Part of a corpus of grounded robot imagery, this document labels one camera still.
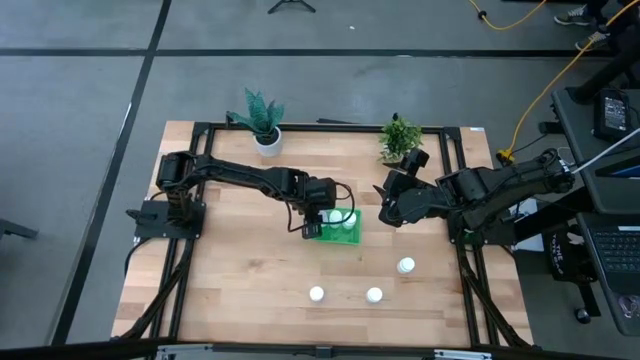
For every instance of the small plant pot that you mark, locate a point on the small plant pot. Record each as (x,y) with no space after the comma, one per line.
(392,164)

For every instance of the leafy green plant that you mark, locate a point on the leafy green plant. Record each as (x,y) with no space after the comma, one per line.
(400,137)

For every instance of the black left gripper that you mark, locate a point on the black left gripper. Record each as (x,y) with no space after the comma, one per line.
(320,194)

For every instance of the black crossbar with silver brackets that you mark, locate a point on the black crossbar with silver brackets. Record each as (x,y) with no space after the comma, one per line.
(100,350)

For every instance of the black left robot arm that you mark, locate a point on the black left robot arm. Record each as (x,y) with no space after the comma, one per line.
(240,175)

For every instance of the white round plant pot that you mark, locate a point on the white round plant pot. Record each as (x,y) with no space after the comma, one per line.
(268,149)

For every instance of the black aluminium table frame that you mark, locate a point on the black aluminium table frame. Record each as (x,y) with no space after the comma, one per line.
(330,127)

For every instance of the black furniture foot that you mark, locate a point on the black furniture foot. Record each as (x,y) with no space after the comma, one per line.
(15,229)

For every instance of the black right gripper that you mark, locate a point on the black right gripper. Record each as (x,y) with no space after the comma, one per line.
(415,200)

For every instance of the black bag with white print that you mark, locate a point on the black bag with white print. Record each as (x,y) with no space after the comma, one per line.
(562,260)

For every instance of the green plastic basket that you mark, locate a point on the green plastic basket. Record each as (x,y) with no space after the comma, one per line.
(340,237)

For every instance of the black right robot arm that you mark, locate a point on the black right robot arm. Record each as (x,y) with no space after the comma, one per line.
(500,185)

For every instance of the dark grey desk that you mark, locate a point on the dark grey desk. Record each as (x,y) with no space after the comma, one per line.
(580,130)

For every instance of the green snake plant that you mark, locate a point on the green snake plant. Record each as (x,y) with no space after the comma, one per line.
(260,117)

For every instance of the black power brick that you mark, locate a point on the black power brick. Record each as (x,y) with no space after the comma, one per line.
(614,115)

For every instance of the person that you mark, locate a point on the person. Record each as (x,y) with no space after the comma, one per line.
(575,17)

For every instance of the black laptop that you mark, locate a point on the black laptop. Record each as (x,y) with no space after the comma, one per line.
(617,260)

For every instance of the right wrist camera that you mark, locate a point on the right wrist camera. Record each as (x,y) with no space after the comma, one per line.
(415,161)

